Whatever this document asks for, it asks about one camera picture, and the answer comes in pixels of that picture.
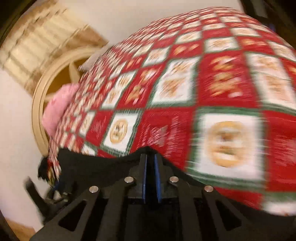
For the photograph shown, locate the black pants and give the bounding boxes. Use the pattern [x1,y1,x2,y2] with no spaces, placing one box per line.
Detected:
[38,146,198,206]

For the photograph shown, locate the pink pillow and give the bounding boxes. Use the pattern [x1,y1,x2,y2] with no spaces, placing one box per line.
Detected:
[41,83,79,137]

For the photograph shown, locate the red patterned bed quilt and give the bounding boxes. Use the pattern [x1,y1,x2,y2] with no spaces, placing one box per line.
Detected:
[49,6,295,216]

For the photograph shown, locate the cream round headboard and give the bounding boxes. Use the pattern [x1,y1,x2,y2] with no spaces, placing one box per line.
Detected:
[32,46,100,156]

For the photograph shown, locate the striped grey pillow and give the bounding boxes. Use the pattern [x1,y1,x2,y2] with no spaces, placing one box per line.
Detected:
[78,45,111,72]

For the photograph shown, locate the beige patterned curtain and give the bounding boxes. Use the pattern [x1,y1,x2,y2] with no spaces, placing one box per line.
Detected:
[1,1,108,95]

